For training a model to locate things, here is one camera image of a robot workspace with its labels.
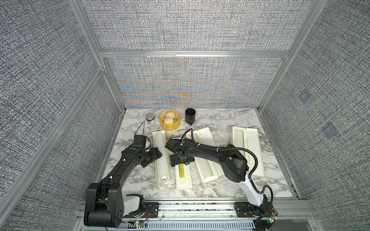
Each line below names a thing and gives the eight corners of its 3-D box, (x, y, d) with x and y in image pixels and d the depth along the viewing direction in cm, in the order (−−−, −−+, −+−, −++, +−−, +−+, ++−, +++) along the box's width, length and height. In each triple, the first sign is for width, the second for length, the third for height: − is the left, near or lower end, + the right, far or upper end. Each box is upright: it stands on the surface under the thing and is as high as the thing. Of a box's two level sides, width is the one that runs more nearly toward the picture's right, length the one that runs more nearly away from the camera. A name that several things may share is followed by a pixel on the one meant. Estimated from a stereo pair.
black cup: (185, 127, 109) (185, 119, 103) (185, 114, 117) (185, 107, 111) (195, 127, 109) (196, 119, 103) (194, 114, 117) (195, 107, 111)
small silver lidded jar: (146, 125, 112) (144, 120, 107) (147, 117, 117) (146, 112, 112) (154, 125, 112) (153, 120, 107) (156, 117, 117) (155, 112, 112)
